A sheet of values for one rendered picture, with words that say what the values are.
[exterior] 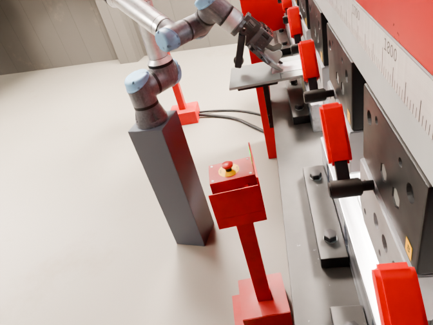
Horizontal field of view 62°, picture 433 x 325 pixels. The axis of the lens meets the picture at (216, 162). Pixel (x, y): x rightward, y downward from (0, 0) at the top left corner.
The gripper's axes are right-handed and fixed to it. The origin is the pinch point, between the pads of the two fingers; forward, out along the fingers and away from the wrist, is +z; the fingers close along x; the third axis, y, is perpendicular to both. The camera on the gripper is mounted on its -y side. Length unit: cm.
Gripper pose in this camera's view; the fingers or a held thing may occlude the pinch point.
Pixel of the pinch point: (278, 66)
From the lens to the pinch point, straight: 131.6
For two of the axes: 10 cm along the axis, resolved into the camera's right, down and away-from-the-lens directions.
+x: 1.3, -6.0, 7.9
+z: 8.0, 5.3, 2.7
